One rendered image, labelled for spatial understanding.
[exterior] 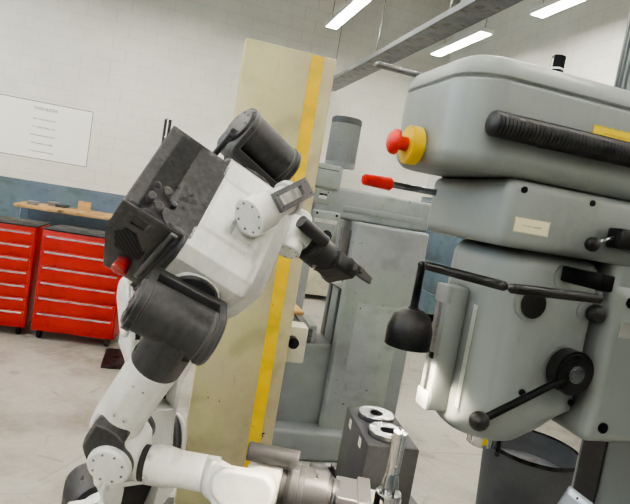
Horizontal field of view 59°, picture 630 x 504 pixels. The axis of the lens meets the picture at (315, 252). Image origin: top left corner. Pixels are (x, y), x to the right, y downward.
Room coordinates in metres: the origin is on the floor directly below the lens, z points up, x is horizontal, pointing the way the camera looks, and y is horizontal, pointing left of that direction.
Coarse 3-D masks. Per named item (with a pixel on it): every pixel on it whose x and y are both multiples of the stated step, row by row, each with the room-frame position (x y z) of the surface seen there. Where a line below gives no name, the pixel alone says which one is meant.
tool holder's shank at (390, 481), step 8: (400, 432) 0.96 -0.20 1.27; (392, 440) 0.96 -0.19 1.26; (400, 440) 0.95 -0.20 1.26; (392, 448) 0.95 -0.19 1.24; (400, 448) 0.95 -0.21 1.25; (392, 456) 0.95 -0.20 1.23; (400, 456) 0.95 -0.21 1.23; (392, 464) 0.95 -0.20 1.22; (400, 464) 0.95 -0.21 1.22; (392, 472) 0.95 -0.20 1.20; (384, 480) 0.95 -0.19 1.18; (392, 480) 0.95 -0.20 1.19; (384, 488) 0.95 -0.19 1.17; (392, 488) 0.94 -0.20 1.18
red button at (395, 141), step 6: (390, 132) 0.88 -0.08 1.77; (396, 132) 0.87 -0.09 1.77; (390, 138) 0.87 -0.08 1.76; (396, 138) 0.86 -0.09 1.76; (402, 138) 0.87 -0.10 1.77; (408, 138) 0.88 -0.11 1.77; (390, 144) 0.87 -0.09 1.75; (396, 144) 0.86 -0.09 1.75; (402, 144) 0.87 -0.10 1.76; (408, 144) 0.87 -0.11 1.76; (390, 150) 0.87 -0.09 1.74; (396, 150) 0.87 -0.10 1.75; (402, 150) 0.88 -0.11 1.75
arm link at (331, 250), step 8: (328, 248) 1.45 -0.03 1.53; (336, 248) 1.48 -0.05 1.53; (320, 256) 1.43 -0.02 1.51; (328, 256) 1.44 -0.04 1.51; (336, 256) 1.48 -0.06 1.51; (344, 256) 1.49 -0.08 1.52; (312, 264) 1.45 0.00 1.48; (320, 264) 1.45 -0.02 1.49; (328, 264) 1.45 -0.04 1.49; (336, 264) 1.46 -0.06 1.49; (344, 264) 1.48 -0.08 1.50; (352, 264) 1.48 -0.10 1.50; (320, 272) 1.51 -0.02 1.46; (328, 272) 1.50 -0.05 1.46; (336, 272) 1.49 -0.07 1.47; (344, 272) 1.48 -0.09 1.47; (352, 272) 1.48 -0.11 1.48; (328, 280) 1.53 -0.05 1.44; (336, 280) 1.52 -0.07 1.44
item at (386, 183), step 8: (368, 176) 0.97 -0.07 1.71; (376, 176) 0.97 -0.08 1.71; (384, 176) 0.98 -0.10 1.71; (368, 184) 0.97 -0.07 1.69; (376, 184) 0.97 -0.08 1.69; (384, 184) 0.97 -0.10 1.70; (392, 184) 0.98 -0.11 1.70; (400, 184) 0.99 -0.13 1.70; (408, 184) 0.99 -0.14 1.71; (424, 192) 1.00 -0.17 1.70; (432, 192) 1.01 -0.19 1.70
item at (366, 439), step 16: (352, 416) 1.33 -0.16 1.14; (368, 416) 1.31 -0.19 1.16; (384, 416) 1.33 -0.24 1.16; (352, 432) 1.30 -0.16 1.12; (368, 432) 1.24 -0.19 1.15; (384, 432) 1.23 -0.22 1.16; (352, 448) 1.28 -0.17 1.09; (368, 448) 1.18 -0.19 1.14; (384, 448) 1.18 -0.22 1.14; (416, 448) 1.20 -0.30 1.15; (352, 464) 1.26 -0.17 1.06; (368, 464) 1.18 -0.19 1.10; (384, 464) 1.18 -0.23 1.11; (400, 480) 1.19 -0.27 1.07
